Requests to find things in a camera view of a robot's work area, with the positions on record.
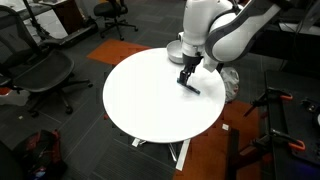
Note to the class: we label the small black office chair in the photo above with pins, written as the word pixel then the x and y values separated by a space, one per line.
pixel 111 8

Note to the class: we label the black mesh office chair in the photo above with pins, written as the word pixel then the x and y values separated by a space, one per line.
pixel 43 70

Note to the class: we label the white bowl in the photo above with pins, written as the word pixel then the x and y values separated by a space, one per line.
pixel 174 51

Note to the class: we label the small white paper scrap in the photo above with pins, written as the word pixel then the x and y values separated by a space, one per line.
pixel 225 127

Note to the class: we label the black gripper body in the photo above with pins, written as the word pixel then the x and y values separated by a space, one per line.
pixel 192 60

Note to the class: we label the red black backpack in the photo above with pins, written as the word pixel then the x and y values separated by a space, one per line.
pixel 40 153

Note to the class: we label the white plastic object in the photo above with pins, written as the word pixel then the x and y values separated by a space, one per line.
pixel 13 98

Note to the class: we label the dark blue marker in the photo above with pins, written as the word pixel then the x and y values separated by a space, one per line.
pixel 190 87

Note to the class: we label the white plastic shopping bag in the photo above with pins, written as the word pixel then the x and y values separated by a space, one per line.
pixel 230 83

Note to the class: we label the orange black bar clamp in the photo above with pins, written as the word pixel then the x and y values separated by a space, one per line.
pixel 270 95
pixel 283 138

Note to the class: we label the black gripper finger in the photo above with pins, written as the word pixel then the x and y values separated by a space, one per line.
pixel 183 76
pixel 191 71

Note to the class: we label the black kick scooter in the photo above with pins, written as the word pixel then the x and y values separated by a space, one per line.
pixel 70 35

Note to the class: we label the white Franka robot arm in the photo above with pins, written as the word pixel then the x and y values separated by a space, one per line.
pixel 200 20

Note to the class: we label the white desk with cabinets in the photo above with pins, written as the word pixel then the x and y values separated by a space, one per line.
pixel 50 23

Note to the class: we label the white metal table base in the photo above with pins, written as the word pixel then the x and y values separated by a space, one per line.
pixel 183 155

